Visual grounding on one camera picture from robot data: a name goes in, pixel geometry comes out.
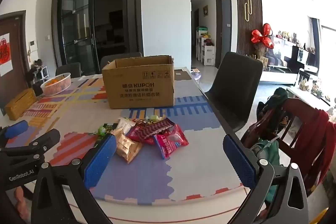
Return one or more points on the small wall picture frame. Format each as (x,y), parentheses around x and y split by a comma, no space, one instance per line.
(205,11)

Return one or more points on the brown entry door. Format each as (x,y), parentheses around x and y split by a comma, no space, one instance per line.
(15,64)

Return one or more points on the white basket of oranges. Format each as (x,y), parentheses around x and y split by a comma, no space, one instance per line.
(56,88)

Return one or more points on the dark hallway door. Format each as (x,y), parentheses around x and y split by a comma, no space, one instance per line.
(224,29)

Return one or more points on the small black box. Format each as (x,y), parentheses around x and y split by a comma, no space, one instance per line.
(38,88)

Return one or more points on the flat cardboard sheet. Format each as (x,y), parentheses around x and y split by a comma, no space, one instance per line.
(182,74)

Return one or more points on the black dining chair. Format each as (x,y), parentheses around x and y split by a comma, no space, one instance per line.
(236,87)

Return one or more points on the person's left hand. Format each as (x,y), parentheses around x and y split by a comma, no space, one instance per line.
(22,200)

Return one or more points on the slatted wood wall panel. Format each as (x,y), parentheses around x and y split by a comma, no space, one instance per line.
(240,16)

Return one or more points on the gold wall ornament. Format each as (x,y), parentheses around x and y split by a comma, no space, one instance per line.
(248,8)

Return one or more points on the red paper door poster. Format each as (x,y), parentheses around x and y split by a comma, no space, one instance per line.
(4,53)

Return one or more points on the dark green cracker packet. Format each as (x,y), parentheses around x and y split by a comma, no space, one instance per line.
(110,127)

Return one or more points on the red wooden chair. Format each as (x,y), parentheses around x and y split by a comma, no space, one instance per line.
(291,108)

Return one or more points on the colourful patterned table mat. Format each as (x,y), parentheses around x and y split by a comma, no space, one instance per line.
(147,176)

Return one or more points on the red garment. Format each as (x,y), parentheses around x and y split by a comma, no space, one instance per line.
(315,142)

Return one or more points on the black piano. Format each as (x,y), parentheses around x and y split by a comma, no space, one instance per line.
(302,56)

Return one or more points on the dark green backpack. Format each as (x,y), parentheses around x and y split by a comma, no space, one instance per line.
(273,106)

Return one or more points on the yellow woven tissue box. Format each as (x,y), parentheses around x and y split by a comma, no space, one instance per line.
(19,104)

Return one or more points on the white snack packet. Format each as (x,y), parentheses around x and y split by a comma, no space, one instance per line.
(125,123)

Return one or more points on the white wall intercom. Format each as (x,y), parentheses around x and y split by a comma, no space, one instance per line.
(32,47)

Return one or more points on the maroon zigzag snack packet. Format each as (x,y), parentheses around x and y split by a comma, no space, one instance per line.
(149,130)

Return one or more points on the clear plastic container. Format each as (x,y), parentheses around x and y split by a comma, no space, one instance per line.
(195,74)

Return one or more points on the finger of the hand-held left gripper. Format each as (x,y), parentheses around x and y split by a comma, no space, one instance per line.
(44,140)
(15,129)

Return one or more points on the red snack packet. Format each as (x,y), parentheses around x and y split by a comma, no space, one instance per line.
(170,141)

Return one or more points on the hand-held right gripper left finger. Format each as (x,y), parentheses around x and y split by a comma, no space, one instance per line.
(101,158)

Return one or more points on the pile of oranges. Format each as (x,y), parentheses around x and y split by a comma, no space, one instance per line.
(53,81)

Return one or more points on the beige snack packet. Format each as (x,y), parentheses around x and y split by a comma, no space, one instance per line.
(129,150)
(119,132)

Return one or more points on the white shelf unit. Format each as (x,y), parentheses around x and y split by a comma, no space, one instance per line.
(207,53)

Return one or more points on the pale green wrapped candy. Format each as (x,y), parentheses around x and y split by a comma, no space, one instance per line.
(153,117)

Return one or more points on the red foil balloons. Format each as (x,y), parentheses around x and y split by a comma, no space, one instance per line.
(260,36)

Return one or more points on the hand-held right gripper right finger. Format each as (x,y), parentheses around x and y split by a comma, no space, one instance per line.
(239,163)

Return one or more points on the teal cloth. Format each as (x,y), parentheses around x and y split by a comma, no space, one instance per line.
(270,153)

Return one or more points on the coffee table with ornaments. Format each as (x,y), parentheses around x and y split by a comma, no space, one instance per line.
(312,90)

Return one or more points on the dark glass sliding door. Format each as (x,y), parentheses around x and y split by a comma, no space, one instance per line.
(99,16)

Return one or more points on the red gold wrapped candy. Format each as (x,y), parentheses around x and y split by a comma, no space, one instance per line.
(139,121)

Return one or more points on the brown cardboard box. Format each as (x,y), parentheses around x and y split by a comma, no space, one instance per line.
(139,87)

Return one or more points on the small white toy shelf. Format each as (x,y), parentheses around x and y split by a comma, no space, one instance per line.
(39,71)

